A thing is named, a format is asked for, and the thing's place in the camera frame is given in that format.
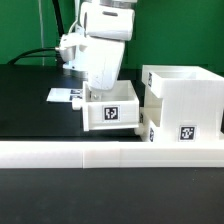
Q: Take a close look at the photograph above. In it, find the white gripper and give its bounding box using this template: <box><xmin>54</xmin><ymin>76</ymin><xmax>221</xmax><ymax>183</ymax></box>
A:
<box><xmin>58</xmin><ymin>1</ymin><xmax>135</xmax><ymax>100</ymax></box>

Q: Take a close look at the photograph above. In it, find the white drawer cabinet box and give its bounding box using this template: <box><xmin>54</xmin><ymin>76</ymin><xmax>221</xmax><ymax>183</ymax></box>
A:
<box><xmin>140</xmin><ymin>65</ymin><xmax>224</xmax><ymax>143</ymax></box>

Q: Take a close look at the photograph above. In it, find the white front drawer with knob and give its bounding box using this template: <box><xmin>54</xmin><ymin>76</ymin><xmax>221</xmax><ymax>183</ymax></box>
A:
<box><xmin>134</xmin><ymin>113</ymin><xmax>155</xmax><ymax>142</ymax></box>

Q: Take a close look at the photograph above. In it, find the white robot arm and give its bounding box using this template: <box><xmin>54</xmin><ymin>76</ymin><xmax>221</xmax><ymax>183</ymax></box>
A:
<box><xmin>58</xmin><ymin>0</ymin><xmax>138</xmax><ymax>101</ymax></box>

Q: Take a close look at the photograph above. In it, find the marker tag sheet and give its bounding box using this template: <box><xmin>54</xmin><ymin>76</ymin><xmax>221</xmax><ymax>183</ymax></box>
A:
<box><xmin>47</xmin><ymin>88</ymin><xmax>83</xmax><ymax>102</ymax></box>

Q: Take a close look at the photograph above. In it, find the white L-shaped fence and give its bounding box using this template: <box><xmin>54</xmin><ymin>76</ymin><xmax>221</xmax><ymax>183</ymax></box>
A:
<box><xmin>0</xmin><ymin>141</ymin><xmax>224</xmax><ymax>169</ymax></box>

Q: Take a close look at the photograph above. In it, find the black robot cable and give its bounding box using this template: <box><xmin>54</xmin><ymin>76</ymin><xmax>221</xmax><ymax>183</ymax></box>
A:
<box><xmin>7</xmin><ymin>0</ymin><xmax>68</xmax><ymax>69</ymax></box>

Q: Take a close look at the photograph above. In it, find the thin white cable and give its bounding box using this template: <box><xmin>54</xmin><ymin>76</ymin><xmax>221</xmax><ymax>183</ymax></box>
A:
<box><xmin>38</xmin><ymin>0</ymin><xmax>46</xmax><ymax>66</ymax></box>

